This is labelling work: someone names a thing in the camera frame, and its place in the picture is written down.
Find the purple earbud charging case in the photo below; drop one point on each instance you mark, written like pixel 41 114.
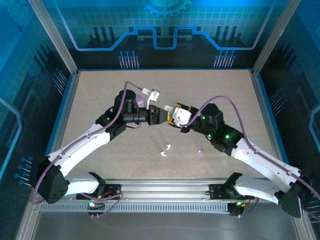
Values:
pixel 140 100

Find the purple earbud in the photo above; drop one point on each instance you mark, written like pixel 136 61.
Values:
pixel 201 150

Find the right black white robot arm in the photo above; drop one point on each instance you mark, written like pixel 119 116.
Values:
pixel 257 162

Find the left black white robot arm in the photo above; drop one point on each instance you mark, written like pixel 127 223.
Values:
pixel 85 147

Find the left black controller box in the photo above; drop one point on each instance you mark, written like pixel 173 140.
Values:
pixel 98 207

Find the black controller box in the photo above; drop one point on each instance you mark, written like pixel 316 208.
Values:
pixel 98 207
pixel 235 211

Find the right black controller box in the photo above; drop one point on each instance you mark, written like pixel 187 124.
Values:
pixel 235 211

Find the grey metal front shelf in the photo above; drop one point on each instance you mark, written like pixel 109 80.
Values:
pixel 162 227

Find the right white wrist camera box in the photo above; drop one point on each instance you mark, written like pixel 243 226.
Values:
pixel 182 115

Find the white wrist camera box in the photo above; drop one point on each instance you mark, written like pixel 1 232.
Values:
pixel 182 115
pixel 153 96

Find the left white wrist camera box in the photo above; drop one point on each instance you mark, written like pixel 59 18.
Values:
pixel 153 96

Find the right aluminium table side rail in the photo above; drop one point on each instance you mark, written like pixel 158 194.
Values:
pixel 261 100

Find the aluminium table side rail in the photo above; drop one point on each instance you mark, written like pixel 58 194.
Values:
pixel 63 120
pixel 261 100

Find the left aluminium table side rail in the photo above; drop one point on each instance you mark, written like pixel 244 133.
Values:
pixel 63 120

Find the aluminium front rail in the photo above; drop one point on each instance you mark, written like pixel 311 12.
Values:
pixel 162 187

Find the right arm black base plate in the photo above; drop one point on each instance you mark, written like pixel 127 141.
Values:
pixel 217 191

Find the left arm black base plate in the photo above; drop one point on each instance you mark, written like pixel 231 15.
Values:
pixel 115 190

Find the right aluminium frame post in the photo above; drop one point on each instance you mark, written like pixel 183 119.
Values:
pixel 275 37

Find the aluminium frame post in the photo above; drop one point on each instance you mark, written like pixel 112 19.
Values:
pixel 275 37
pixel 55 37

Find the left aluminium frame post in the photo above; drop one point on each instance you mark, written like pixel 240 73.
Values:
pixel 55 37

